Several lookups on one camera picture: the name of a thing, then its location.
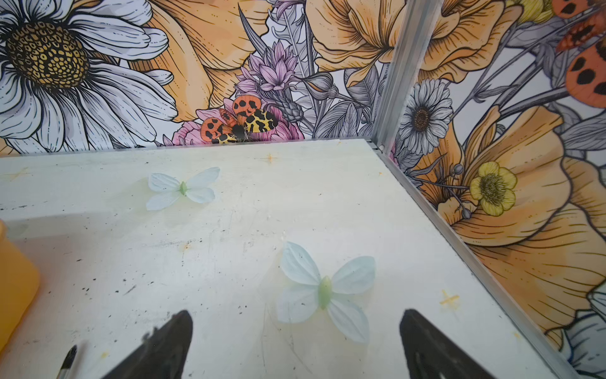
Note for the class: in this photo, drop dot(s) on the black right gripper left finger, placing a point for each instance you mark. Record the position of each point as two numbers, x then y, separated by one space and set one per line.
162 353

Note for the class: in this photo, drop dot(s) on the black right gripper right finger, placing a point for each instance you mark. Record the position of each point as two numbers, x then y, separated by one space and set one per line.
431 354

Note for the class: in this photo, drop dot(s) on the black orange handled screwdriver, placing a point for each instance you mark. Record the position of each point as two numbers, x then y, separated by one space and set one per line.
67 363

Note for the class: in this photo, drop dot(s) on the yellow plastic bin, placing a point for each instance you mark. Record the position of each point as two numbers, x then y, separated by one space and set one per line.
19 285

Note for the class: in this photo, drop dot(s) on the aluminium corner post right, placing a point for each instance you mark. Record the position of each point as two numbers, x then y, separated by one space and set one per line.
419 22

